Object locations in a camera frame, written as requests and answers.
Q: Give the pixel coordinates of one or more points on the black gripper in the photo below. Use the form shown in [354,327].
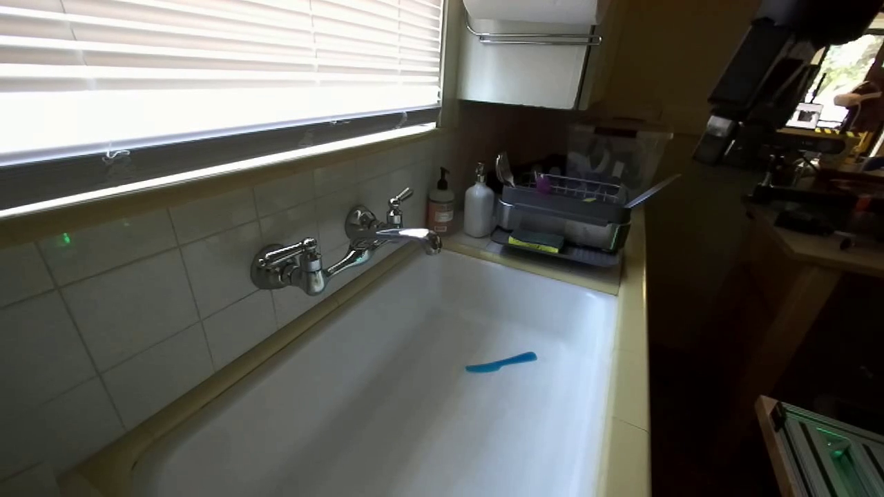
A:
[762,82]

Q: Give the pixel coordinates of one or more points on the purple plastic cup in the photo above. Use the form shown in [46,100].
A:
[543,180]

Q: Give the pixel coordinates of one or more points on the white sink basin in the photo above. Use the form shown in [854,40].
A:
[387,403]

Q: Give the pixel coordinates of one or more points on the clear plastic container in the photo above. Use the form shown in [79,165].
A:
[617,153]

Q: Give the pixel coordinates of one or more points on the wooden desk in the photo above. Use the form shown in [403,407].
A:
[820,243]

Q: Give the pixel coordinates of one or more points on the metal spoon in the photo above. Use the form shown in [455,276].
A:
[505,165]

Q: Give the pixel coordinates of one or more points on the yellow green sponge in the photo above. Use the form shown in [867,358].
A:
[534,243]

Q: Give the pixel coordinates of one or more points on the white soap bottle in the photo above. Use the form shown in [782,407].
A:
[479,211]

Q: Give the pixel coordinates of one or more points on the brown soap dispenser bottle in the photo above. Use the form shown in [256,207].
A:
[441,211]

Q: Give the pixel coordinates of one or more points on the green slatted crate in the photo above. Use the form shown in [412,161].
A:
[829,450]

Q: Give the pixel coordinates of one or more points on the blue plastic knife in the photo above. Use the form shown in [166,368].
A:
[501,361]

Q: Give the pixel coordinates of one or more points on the white window blinds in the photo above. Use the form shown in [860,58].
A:
[202,64]

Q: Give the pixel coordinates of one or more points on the white wall cabinet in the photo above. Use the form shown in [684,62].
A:
[525,69]

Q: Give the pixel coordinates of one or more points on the chrome wall faucet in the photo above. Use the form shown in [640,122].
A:
[364,226]

